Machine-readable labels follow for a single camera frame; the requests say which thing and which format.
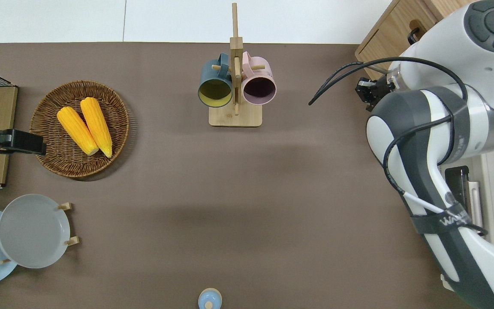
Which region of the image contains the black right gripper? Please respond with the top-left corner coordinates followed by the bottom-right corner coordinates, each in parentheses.
top-left (355, 74), bottom-right (396, 113)

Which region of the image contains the black metal drawer handle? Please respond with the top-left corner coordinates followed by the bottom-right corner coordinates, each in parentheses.
top-left (407, 26), bottom-right (424, 46)

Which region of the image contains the round wicker basket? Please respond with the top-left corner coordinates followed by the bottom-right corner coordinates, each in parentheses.
top-left (30, 80), bottom-right (130, 178)

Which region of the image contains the yellow corn cob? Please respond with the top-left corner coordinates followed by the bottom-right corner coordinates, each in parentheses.
top-left (80, 97), bottom-right (113, 158)
top-left (57, 106), bottom-right (99, 156)

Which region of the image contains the wooden plate rack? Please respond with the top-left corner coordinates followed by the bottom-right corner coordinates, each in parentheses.
top-left (0, 202), bottom-right (80, 265)

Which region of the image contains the grey plate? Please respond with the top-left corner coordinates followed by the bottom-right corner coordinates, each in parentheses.
top-left (0, 194), bottom-right (71, 269)

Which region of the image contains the pink mug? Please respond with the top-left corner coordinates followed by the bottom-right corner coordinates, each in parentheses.
top-left (241, 51), bottom-right (277, 106)

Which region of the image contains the light wooden cabinet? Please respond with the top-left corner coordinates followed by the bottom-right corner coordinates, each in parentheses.
top-left (355, 0), bottom-right (483, 82)

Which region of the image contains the white toaster oven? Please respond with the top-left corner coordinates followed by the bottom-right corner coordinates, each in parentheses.
top-left (443, 148), bottom-right (494, 258)

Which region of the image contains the wooden mug rack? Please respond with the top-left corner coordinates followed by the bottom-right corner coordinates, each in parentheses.
top-left (209, 2), bottom-right (263, 127)

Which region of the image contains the dark blue mug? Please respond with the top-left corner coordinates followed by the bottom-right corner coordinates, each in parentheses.
top-left (198, 53), bottom-right (234, 108)

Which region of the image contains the brown table mat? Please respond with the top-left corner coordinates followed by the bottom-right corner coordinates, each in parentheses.
top-left (0, 42), bottom-right (488, 309)

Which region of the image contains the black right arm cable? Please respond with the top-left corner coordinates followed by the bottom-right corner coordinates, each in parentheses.
top-left (308, 57), bottom-right (488, 237)

